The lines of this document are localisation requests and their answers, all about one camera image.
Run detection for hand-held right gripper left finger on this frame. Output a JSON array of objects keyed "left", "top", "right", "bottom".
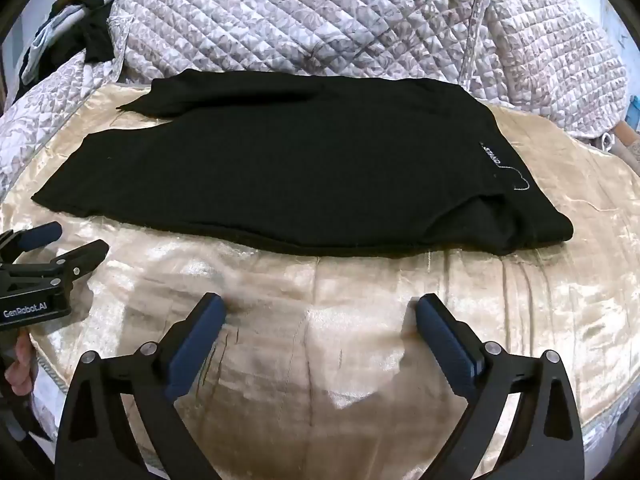
[{"left": 55, "top": 292, "right": 228, "bottom": 480}]

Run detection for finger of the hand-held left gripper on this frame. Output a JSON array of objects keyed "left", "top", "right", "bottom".
[
  {"left": 10, "top": 239, "right": 110, "bottom": 293},
  {"left": 0, "top": 223, "right": 64, "bottom": 264}
]

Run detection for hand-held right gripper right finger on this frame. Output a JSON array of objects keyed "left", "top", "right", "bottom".
[{"left": 410, "top": 294, "right": 586, "bottom": 480}]

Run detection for black pants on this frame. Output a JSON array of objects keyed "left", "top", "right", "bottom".
[{"left": 31, "top": 69, "right": 574, "bottom": 257}]

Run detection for person's left hand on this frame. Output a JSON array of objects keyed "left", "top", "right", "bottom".
[{"left": 4, "top": 334, "right": 37, "bottom": 397}]

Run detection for gold satin bed sheet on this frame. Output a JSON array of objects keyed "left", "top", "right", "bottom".
[{"left": 0, "top": 80, "right": 640, "bottom": 480}]

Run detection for white garment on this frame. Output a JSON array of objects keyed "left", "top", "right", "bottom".
[{"left": 26, "top": 4, "right": 87, "bottom": 73}]

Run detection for grey patterned quilted blanket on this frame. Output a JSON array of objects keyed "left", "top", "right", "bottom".
[{"left": 0, "top": 0, "right": 632, "bottom": 201}]

